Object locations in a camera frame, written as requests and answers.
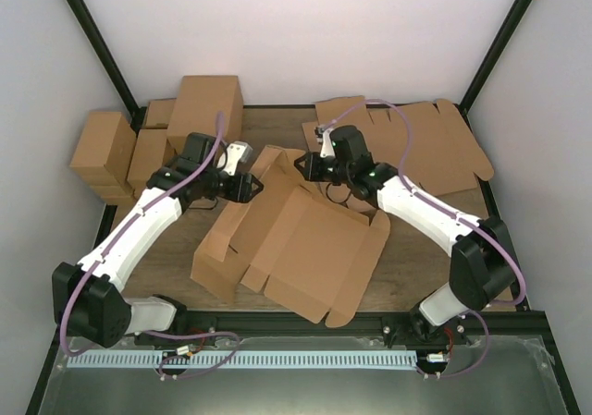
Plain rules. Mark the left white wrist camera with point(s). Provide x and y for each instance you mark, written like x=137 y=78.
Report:
x=238 y=153

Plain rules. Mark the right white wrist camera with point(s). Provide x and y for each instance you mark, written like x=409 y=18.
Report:
x=322 y=134

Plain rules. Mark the light blue slotted cable duct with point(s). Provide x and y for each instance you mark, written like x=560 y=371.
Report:
x=245 y=359

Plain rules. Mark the large folded cardboard box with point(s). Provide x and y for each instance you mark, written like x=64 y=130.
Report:
x=199 y=100

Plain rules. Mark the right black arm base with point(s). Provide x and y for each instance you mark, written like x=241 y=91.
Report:
x=412 y=330

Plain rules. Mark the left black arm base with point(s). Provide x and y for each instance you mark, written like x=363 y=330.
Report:
x=188 y=323

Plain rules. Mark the black aluminium frame rail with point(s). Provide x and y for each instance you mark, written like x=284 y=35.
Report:
x=276 y=323

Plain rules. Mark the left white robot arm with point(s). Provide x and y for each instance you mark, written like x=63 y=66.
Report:
x=87 y=295

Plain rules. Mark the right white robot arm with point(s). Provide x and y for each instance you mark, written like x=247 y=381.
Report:
x=482 y=259

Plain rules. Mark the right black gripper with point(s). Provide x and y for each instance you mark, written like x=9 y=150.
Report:
x=312 y=171

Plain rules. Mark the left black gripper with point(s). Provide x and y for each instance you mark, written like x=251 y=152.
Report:
x=241 y=192

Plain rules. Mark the rear small cardboard box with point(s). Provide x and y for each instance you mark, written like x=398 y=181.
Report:
x=158 y=113

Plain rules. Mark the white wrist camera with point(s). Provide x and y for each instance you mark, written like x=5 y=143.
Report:
x=238 y=153
x=322 y=134

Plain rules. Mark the stack of flat cardboard blanks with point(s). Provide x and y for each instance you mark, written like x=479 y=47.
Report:
x=430 y=141

